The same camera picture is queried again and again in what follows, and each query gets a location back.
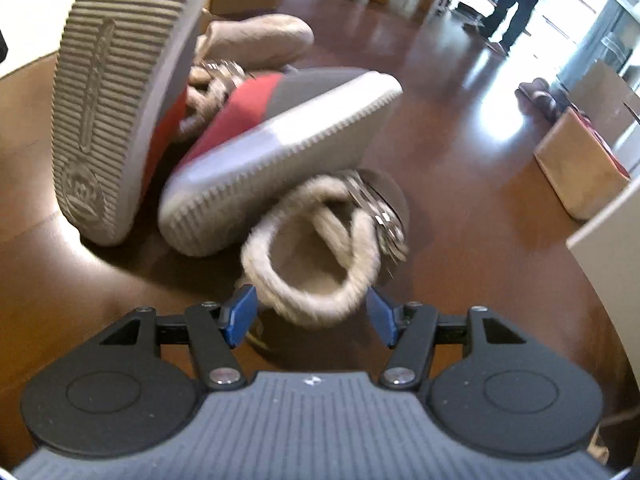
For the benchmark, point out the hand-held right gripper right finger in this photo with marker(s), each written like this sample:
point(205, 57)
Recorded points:
point(382, 315)

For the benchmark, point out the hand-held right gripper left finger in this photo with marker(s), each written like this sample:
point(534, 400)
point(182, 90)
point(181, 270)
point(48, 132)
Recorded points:
point(241, 312)

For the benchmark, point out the fur-lined brown shoe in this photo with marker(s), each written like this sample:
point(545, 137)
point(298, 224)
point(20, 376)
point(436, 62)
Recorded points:
point(310, 260)
point(212, 80)

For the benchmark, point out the red grey slipper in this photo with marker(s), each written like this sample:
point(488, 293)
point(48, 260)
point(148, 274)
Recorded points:
point(280, 135)
point(110, 85)

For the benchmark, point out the beige fabric slipper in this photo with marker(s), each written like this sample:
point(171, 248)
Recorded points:
point(260, 40)

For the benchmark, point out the white cabinet door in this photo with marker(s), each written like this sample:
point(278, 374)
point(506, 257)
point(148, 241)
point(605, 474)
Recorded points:
point(607, 245)

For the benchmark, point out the pile of dark slippers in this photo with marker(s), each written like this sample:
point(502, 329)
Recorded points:
point(542, 100)

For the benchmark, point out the white furniture panel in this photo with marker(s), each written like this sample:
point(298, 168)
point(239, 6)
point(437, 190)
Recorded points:
point(30, 20)

